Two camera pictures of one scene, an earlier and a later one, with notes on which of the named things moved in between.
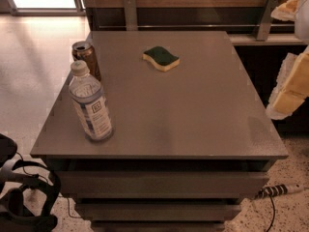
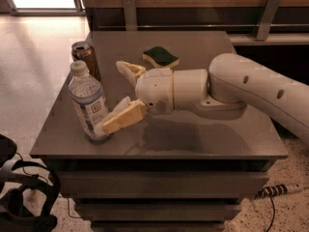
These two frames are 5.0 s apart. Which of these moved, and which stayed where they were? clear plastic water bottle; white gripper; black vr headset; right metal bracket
Moved: white gripper
Stayed: right metal bracket; clear plastic water bottle; black vr headset
